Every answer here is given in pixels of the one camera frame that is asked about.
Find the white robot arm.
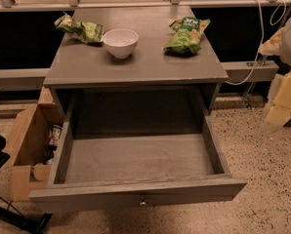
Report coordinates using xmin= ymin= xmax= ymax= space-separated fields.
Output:
xmin=259 ymin=18 xmax=291 ymax=127

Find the grey wooden nightstand cabinet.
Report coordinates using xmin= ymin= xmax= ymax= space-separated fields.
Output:
xmin=44 ymin=6 xmax=228 ymax=138

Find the green rice chip bag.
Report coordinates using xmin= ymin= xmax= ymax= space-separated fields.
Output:
xmin=164 ymin=17 xmax=210 ymax=56

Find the white ceramic bowl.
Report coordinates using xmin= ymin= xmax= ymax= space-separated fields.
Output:
xmin=103 ymin=28 xmax=139 ymax=59

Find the black stand base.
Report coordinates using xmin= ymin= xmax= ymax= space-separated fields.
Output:
xmin=0 ymin=136 xmax=52 ymax=234

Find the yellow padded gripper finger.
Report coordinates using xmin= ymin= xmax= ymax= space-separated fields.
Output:
xmin=259 ymin=27 xmax=283 ymax=56
xmin=266 ymin=71 xmax=291 ymax=127

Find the open grey top drawer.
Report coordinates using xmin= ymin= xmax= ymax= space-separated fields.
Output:
xmin=28 ymin=94 xmax=248 ymax=213

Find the white bottle in box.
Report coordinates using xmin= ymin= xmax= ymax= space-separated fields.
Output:
xmin=49 ymin=125 xmax=62 ymax=146

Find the thin white looped wire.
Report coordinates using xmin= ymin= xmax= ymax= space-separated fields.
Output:
xmin=270 ymin=0 xmax=288 ymax=27

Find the crumpled green snack bag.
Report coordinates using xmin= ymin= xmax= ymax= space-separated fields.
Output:
xmin=55 ymin=14 xmax=104 ymax=44

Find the open cardboard box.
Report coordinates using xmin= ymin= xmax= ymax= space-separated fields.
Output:
xmin=5 ymin=87 xmax=64 ymax=201

